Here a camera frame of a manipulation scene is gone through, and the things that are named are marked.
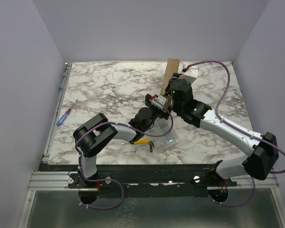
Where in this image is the brown cardboard express box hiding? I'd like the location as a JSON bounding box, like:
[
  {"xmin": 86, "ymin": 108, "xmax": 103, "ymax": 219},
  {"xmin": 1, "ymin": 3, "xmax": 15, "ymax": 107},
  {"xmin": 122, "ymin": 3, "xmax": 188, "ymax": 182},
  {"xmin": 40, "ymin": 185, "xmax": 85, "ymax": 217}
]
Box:
[{"xmin": 160, "ymin": 58, "xmax": 180, "ymax": 108}]

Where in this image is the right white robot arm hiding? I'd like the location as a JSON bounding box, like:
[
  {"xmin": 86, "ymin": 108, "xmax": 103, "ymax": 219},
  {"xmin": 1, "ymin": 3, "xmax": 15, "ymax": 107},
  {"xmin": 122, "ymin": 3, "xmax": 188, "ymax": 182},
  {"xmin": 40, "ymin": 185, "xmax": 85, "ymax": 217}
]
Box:
[{"xmin": 165, "ymin": 73, "xmax": 279, "ymax": 186}]

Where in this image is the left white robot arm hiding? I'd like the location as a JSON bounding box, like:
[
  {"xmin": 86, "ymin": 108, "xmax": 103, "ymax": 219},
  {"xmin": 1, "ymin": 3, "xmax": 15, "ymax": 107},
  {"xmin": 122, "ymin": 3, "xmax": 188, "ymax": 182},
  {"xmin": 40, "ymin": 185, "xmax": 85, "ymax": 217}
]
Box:
[{"xmin": 73, "ymin": 94, "xmax": 172, "ymax": 188}]

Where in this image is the clear plastic screw organizer box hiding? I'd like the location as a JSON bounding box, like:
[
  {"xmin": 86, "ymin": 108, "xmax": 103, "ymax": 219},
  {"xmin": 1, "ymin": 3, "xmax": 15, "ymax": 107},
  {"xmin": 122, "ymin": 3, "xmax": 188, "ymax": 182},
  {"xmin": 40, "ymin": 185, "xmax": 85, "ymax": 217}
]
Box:
[{"xmin": 148, "ymin": 118, "xmax": 179, "ymax": 152}]

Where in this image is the small metal hex key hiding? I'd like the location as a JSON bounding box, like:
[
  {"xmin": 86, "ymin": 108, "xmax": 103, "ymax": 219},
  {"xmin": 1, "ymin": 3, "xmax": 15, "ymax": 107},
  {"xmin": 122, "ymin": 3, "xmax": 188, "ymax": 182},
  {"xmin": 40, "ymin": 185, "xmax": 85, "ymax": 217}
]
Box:
[{"xmin": 149, "ymin": 141, "xmax": 154, "ymax": 152}]

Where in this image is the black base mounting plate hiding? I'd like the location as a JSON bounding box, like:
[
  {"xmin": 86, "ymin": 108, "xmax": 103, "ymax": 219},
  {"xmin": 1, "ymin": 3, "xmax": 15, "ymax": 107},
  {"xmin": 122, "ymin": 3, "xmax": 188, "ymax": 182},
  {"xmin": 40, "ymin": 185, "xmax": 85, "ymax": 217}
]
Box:
[{"xmin": 68, "ymin": 164, "xmax": 236, "ymax": 198}]

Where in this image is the red blue screwdriver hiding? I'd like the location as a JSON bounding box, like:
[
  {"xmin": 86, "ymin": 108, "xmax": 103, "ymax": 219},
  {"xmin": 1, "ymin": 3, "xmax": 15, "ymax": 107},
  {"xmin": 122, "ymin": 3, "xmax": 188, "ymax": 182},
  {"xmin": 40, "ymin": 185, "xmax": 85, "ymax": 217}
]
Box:
[{"xmin": 56, "ymin": 99, "xmax": 78, "ymax": 127}]

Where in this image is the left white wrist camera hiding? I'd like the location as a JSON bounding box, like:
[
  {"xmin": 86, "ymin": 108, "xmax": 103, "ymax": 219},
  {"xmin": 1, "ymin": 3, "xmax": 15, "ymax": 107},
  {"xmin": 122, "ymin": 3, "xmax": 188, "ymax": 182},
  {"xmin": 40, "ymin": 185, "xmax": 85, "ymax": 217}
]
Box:
[{"xmin": 150, "ymin": 95, "xmax": 168, "ymax": 111}]

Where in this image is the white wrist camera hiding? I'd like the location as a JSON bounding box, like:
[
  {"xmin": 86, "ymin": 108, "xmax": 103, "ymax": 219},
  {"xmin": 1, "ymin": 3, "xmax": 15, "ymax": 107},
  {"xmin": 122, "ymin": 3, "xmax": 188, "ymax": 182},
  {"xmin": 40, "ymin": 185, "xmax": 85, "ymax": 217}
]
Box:
[
  {"xmin": 180, "ymin": 66, "xmax": 199, "ymax": 85},
  {"xmin": 150, "ymin": 95, "xmax": 168, "ymax": 111}
]

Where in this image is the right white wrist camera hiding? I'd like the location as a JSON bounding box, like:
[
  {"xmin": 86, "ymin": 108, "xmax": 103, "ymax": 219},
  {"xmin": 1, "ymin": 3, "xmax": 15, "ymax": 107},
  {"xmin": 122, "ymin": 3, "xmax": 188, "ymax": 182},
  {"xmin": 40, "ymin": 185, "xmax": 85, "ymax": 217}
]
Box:
[{"xmin": 180, "ymin": 66, "xmax": 199, "ymax": 85}]

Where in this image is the yellow handled screwdriver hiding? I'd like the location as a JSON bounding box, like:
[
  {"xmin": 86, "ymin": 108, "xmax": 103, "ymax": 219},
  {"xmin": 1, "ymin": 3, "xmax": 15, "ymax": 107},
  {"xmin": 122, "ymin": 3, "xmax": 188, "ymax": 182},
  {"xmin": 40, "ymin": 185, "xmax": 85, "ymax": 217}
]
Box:
[{"xmin": 122, "ymin": 139, "xmax": 151, "ymax": 145}]

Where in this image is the left side metal rail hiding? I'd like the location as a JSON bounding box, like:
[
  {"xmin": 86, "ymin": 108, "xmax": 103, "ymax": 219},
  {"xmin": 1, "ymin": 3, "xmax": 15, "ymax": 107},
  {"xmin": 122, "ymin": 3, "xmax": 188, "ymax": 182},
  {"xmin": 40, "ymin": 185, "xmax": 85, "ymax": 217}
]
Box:
[{"xmin": 42, "ymin": 62, "xmax": 73, "ymax": 162}]

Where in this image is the aluminium frame rail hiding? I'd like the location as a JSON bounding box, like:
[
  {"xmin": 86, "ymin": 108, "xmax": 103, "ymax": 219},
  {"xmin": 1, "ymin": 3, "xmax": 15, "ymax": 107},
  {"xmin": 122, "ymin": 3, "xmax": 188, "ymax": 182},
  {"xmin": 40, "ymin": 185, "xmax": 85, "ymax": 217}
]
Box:
[{"xmin": 19, "ymin": 171, "xmax": 285, "ymax": 228}]

